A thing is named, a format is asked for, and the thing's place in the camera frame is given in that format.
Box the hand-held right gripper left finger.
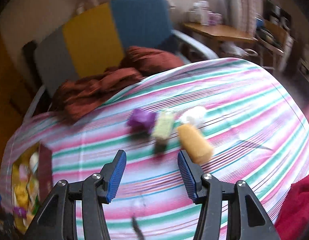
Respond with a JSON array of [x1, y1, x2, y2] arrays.
[[24, 150, 127, 240]]

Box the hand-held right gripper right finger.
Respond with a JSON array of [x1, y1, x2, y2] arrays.
[[178, 151, 281, 240]]

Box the white cotton ball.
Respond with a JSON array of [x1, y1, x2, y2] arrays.
[[181, 106, 207, 128]]

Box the gold cardboard box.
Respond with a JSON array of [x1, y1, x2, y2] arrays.
[[11, 144, 53, 233]]

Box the red-brown cloth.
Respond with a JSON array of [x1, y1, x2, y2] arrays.
[[53, 45, 185, 124]]

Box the striped bed sheet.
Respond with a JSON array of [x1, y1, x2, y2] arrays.
[[0, 57, 309, 240]]

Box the red cloth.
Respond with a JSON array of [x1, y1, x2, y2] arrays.
[[274, 174, 309, 240]]

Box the wooden wardrobe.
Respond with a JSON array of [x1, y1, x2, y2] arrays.
[[0, 20, 42, 195]]

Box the grey yellow blue chair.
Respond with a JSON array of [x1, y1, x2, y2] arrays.
[[24, 0, 218, 118]]

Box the wooden desk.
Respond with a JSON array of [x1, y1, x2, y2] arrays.
[[182, 21, 257, 55]]

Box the small purple box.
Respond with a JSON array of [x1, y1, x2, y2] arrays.
[[208, 12, 222, 25]]

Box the white boxes on desk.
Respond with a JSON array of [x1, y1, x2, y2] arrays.
[[187, 1, 210, 25]]

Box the cluttered shelf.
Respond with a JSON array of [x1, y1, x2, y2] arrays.
[[256, 0, 309, 80]]

